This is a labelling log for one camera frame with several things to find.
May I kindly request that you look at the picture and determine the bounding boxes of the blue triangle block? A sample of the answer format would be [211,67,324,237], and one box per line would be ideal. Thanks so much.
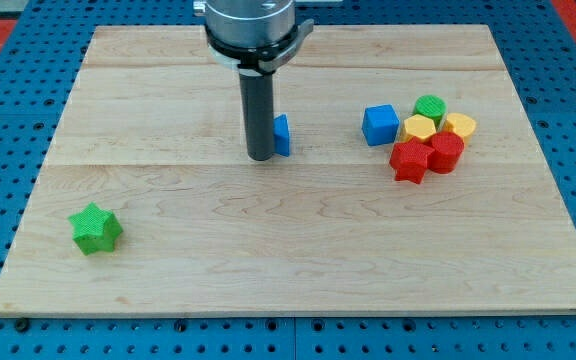
[274,114,291,157]

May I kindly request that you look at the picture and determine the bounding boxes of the green star block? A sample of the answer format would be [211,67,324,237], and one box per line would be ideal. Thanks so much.
[68,202,123,256]

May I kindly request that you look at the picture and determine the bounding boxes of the red cylinder block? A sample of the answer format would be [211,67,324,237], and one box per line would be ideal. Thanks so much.
[428,131,465,174]

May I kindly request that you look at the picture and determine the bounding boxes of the yellow heart block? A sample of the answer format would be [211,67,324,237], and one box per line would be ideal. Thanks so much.
[442,113,477,146]

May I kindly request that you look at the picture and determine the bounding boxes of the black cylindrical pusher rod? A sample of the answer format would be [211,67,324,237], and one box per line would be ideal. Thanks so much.
[239,74,275,161]

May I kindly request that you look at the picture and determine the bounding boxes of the yellow hexagon block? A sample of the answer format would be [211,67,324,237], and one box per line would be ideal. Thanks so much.
[399,114,436,143]

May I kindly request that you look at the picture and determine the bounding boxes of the red star block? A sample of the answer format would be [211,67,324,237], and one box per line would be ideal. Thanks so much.
[389,139,435,184]

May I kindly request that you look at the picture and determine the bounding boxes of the green cylinder block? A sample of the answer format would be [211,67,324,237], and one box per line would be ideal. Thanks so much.
[413,94,447,128]

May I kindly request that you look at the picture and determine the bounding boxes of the blue cube block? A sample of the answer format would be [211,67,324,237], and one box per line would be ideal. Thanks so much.
[361,104,399,146]

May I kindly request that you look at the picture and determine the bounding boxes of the wooden board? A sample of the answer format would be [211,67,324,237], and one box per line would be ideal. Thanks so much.
[0,25,576,318]

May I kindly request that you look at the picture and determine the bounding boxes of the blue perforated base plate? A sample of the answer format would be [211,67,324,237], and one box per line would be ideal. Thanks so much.
[0,0,576,359]

